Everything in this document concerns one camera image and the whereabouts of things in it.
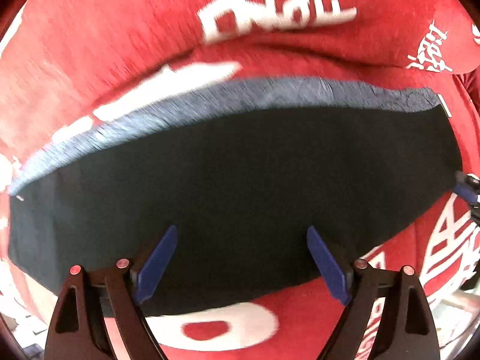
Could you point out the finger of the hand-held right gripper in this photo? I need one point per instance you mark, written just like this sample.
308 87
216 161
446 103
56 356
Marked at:
466 192

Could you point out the dark pants with blue lining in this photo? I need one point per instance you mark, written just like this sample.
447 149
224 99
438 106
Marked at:
232 202

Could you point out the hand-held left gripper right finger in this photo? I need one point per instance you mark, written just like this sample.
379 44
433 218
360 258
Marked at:
329 264

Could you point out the red printed blanket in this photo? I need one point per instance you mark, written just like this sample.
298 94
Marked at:
112 45

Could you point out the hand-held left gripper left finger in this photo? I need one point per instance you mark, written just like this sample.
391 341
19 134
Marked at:
155 262

